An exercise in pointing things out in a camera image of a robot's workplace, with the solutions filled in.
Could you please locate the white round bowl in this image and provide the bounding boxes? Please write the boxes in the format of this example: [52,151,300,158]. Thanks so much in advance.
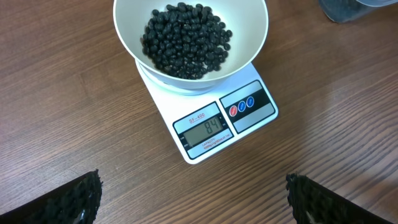
[113,0,269,89]

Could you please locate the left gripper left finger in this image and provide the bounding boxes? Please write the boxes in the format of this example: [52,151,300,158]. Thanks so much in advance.
[1,169,103,224]

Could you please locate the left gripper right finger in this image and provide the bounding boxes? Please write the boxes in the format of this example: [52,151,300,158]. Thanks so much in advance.
[286,173,392,224]

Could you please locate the clear plastic container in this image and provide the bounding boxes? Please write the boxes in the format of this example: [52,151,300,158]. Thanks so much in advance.
[318,0,397,24]

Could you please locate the black beans in bowl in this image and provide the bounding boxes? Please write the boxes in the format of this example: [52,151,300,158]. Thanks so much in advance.
[141,2,233,80]

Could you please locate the white digital kitchen scale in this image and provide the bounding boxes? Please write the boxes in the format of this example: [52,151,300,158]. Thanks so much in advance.
[137,64,279,164]

